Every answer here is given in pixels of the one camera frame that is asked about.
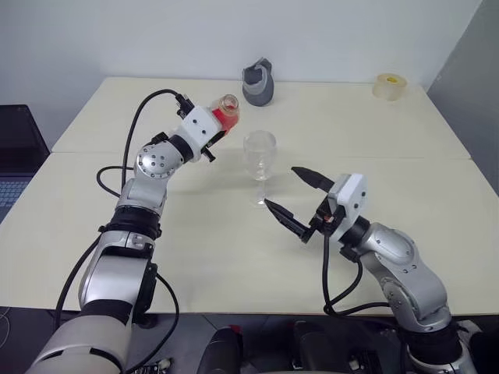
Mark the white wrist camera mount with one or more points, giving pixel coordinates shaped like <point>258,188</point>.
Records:
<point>199,124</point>
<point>352,195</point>

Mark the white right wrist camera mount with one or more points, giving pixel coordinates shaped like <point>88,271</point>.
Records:
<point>352,195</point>

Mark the clear wine glass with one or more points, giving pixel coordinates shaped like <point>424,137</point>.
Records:
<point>260,156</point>

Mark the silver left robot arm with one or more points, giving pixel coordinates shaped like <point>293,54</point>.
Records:
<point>132,218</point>

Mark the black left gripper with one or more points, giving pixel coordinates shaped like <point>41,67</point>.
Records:
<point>208,150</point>

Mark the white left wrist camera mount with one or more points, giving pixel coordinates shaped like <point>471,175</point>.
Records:
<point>199,124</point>

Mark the grey jug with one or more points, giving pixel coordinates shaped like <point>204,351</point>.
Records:
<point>257,91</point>

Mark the black rounded shape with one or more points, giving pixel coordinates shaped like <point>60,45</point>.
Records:
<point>220,350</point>

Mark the translucent yellowish tape roll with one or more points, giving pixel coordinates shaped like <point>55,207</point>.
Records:
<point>390,89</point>

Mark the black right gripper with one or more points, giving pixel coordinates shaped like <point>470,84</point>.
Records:
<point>325,220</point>

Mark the dark laptop computer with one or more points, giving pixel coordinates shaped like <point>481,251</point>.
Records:
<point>19,132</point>

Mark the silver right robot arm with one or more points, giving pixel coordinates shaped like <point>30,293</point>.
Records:
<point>401,257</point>

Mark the small bottle with red liquid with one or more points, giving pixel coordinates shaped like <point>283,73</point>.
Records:
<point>229,117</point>

